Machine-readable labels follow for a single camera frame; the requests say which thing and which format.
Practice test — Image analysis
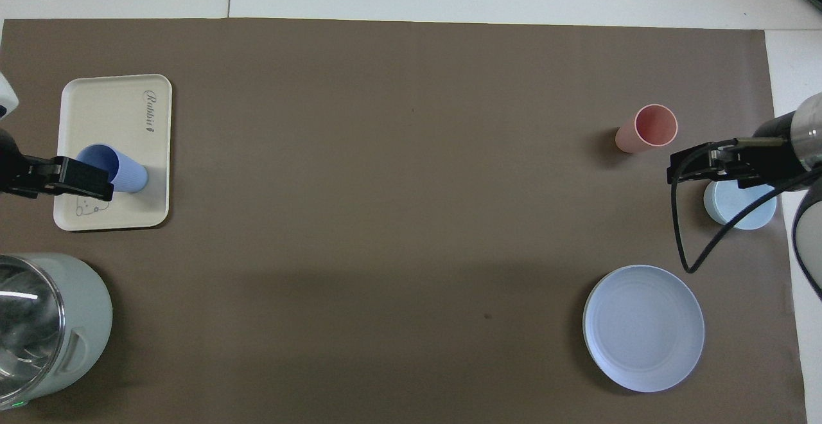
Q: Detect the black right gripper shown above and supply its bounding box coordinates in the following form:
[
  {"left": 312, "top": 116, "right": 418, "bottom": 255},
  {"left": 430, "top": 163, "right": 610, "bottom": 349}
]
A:
[{"left": 666, "top": 134, "right": 811, "bottom": 191}]

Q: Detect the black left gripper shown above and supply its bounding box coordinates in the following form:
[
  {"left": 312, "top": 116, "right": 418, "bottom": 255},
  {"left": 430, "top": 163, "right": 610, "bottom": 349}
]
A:
[{"left": 0, "top": 128, "right": 116, "bottom": 202}]

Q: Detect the blue plastic cup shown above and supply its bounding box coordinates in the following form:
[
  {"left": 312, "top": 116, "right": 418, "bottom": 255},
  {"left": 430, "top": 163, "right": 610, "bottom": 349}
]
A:
[{"left": 76, "top": 144, "right": 150, "bottom": 194}]

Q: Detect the pink plastic cup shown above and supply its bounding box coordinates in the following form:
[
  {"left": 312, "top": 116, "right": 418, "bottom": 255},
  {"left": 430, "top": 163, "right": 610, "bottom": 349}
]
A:
[{"left": 615, "top": 104, "right": 679, "bottom": 154}]

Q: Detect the cream rabbit print tray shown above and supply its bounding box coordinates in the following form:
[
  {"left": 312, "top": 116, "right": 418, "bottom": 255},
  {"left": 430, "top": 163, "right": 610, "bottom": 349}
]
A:
[{"left": 53, "top": 74, "right": 173, "bottom": 232}]

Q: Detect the light blue bowl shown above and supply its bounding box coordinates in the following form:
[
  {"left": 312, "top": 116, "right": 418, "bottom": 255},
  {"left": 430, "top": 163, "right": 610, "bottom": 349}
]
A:
[{"left": 703, "top": 179, "right": 778, "bottom": 231}]

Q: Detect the pale green cooking pot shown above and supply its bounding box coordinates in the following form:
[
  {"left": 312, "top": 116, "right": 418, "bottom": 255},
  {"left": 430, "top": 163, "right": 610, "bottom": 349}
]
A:
[{"left": 0, "top": 253, "right": 114, "bottom": 411}]

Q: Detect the glass pot lid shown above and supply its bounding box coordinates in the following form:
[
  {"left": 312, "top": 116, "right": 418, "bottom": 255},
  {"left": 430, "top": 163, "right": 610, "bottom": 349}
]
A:
[{"left": 0, "top": 257, "right": 67, "bottom": 405}]

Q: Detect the blue round plate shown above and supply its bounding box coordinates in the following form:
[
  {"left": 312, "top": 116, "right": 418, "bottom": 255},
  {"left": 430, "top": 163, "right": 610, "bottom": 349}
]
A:
[{"left": 582, "top": 265, "right": 706, "bottom": 393}]

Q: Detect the brown table mat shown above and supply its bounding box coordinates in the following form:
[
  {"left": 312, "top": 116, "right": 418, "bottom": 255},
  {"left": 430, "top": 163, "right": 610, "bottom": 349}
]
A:
[{"left": 0, "top": 18, "right": 809, "bottom": 424}]

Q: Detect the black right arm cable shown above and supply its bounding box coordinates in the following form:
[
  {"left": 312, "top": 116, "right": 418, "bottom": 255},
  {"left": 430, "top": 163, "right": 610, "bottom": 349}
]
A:
[{"left": 670, "top": 146, "right": 822, "bottom": 275}]

